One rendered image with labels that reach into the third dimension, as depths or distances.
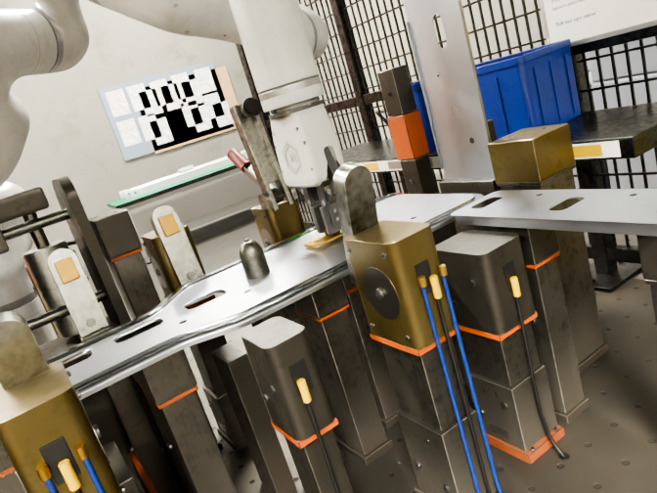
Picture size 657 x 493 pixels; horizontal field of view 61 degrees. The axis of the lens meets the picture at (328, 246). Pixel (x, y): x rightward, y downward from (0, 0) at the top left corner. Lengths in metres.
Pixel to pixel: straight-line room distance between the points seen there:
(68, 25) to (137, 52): 6.48
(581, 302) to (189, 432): 0.58
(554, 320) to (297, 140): 0.40
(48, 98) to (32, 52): 6.31
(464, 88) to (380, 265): 0.41
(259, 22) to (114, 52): 6.76
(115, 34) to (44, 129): 1.39
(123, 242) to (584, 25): 0.82
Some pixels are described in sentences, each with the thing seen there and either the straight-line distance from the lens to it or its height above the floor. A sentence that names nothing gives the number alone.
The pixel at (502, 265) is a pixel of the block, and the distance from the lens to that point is 0.67.
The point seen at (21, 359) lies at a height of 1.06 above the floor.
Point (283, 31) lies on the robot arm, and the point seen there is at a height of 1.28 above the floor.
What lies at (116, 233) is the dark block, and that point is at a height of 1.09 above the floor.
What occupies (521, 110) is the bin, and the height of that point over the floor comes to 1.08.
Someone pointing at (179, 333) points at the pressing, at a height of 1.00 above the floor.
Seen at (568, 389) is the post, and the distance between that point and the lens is 0.83.
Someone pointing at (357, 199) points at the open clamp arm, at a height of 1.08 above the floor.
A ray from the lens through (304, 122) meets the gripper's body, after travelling 0.72.
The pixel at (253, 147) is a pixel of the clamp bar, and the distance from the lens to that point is 0.89.
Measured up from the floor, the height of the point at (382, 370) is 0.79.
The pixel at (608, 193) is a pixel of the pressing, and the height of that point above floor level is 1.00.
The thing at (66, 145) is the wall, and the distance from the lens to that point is 7.28.
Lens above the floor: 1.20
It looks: 15 degrees down
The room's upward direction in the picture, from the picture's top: 17 degrees counter-clockwise
